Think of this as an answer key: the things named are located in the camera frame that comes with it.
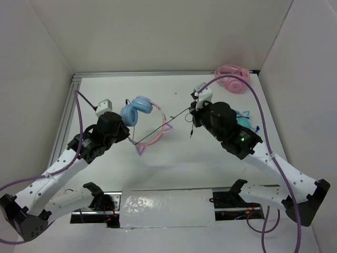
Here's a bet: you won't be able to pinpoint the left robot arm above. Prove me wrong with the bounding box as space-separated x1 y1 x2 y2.
1 112 130 242

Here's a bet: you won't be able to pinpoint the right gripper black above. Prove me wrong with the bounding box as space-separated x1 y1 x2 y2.
189 98 224 141

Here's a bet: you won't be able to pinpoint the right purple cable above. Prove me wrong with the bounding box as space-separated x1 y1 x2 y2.
196 75 302 253

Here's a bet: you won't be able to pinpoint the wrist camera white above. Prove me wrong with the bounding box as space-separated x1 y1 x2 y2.
95 99 113 118
191 82 213 110

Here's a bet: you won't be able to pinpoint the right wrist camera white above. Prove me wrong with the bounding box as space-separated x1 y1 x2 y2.
191 82 213 110

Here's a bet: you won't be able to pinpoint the aluminium frame rail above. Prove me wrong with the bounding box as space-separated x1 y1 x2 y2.
57 74 247 178

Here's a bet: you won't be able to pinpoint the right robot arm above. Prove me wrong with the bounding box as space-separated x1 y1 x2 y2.
190 101 330 227

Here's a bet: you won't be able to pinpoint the black headphone audio cable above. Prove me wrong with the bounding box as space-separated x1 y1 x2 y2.
125 99 198 145

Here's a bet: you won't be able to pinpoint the purple cable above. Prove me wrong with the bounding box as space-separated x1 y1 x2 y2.
196 75 302 253
0 89 98 246

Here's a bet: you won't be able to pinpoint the teal cat-ear headphones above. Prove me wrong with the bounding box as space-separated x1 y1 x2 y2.
236 111 260 133

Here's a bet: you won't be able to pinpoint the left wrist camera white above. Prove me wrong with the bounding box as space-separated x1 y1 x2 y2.
95 99 113 118

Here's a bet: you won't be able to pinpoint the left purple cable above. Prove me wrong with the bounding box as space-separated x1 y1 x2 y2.
0 89 98 246

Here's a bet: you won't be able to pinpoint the white taped cover plate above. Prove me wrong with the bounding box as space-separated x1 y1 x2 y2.
120 189 215 229

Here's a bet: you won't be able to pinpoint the blue pink cat-ear headphones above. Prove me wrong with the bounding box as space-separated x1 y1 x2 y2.
120 96 175 157

